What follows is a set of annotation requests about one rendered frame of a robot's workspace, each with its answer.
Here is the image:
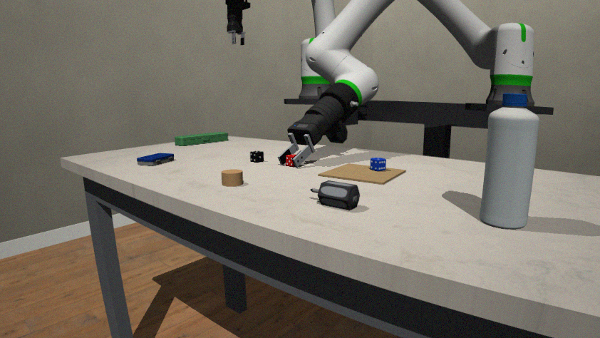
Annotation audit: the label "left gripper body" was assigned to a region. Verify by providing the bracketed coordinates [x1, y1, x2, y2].
[287, 82, 359, 146]

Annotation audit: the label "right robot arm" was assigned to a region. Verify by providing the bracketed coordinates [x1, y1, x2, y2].
[299, 0, 336, 99]

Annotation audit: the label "white plastic bottle with blue cap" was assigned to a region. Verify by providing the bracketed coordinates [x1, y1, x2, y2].
[480, 93, 539, 229]

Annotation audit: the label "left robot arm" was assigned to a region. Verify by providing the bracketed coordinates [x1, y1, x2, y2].
[306, 0, 534, 107]

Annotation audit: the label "tan flat mat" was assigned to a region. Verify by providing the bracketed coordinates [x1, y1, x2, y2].
[318, 163, 406, 185]

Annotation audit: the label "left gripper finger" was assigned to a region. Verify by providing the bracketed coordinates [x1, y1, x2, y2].
[292, 134, 315, 167]
[278, 133, 299, 165]

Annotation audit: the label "red die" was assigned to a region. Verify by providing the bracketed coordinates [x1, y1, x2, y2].
[286, 154, 295, 167]

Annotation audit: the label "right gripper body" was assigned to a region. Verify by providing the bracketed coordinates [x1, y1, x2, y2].
[226, 0, 250, 34]

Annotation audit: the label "blue die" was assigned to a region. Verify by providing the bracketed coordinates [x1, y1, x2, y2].
[370, 158, 386, 171]

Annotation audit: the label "black die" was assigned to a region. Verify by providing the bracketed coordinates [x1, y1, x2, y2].
[250, 151, 264, 163]

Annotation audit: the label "tan cylinder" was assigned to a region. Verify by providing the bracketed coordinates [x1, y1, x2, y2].
[222, 169, 243, 187]

